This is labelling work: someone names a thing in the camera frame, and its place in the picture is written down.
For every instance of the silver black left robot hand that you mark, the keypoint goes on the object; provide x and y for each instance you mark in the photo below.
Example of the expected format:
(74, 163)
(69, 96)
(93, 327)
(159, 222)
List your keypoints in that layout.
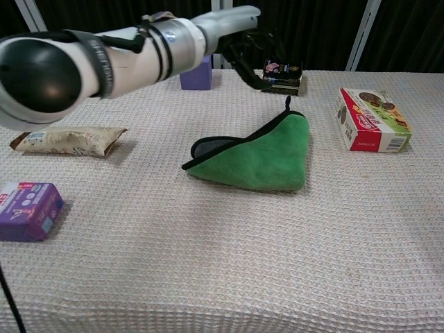
(229, 21)

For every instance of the green cloth with black trim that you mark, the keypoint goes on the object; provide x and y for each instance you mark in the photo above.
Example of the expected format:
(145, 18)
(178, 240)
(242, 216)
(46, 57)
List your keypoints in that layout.
(263, 159)

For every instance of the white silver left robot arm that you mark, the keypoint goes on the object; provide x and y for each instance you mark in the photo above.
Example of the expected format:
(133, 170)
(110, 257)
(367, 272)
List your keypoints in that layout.
(86, 59)

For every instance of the purple cube block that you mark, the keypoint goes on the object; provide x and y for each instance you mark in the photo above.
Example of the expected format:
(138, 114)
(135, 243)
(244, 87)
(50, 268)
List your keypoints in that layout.
(197, 78)

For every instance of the black snack box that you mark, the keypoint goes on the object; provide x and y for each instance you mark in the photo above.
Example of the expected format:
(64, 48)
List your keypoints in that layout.
(284, 78)

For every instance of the black curtain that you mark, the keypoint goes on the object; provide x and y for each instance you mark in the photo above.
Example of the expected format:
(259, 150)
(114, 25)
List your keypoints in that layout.
(312, 31)

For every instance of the red white cookie box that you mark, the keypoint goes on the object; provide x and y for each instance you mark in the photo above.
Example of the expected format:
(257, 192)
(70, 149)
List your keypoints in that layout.
(373, 121)

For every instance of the beige snack bar wrapper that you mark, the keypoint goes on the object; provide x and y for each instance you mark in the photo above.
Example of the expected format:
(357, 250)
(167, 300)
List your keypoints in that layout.
(69, 140)

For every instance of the beige woven tablecloth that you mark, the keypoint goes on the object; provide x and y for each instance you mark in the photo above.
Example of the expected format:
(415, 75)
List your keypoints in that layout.
(243, 260)

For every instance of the purple tissue pack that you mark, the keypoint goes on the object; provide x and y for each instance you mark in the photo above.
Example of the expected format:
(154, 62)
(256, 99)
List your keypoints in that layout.
(26, 211)

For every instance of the slanted white frame post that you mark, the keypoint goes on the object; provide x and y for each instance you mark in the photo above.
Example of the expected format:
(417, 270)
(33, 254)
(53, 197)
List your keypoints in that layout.
(362, 34)
(33, 15)

